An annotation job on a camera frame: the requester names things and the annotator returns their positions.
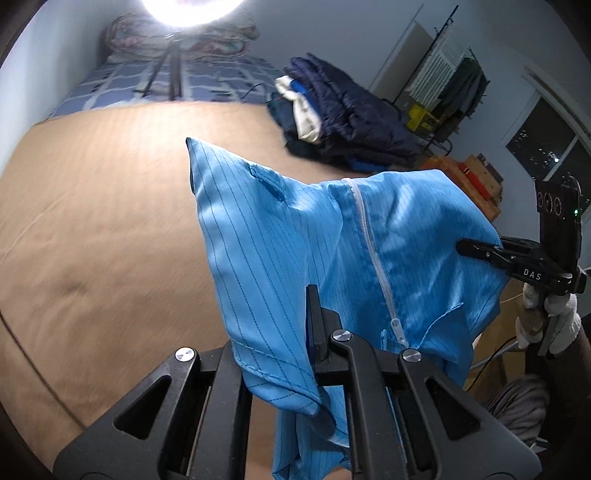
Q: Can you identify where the blue pinstriped garment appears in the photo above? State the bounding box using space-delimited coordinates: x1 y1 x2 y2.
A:
186 139 508 479

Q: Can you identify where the right brown sleeve forearm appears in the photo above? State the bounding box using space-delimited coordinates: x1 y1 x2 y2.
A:
482 322 591 462

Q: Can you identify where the clothes drying rack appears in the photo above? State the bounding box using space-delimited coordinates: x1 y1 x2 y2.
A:
392 7 490 154

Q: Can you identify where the right white-gloved hand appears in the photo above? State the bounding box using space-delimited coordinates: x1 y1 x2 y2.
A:
515 283 581 355

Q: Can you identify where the orange wooden box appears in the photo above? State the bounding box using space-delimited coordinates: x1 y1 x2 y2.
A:
419 156 501 222

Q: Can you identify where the dark window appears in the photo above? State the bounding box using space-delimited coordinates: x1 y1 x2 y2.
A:
506 98 590 211

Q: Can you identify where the yellow crate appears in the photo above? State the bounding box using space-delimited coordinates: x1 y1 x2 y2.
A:
406 103 439 137

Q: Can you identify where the dark navy puffer jacket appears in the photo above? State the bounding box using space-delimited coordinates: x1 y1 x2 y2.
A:
266 54 420 173

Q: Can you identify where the white folded garment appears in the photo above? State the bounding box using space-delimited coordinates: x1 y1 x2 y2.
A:
274 75 322 144

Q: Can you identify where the tan bed blanket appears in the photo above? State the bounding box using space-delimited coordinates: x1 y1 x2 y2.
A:
1 102 346 466

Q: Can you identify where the black light tripod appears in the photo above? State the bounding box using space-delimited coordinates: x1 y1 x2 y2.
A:
140 29 187 102

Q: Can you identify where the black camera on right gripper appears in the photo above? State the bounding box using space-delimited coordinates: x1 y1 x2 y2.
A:
535 174 582 276

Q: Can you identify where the black braided cable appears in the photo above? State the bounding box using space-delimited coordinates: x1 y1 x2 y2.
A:
0 308 89 430

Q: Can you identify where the bright ring light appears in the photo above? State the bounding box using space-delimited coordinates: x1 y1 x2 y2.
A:
141 0 243 30

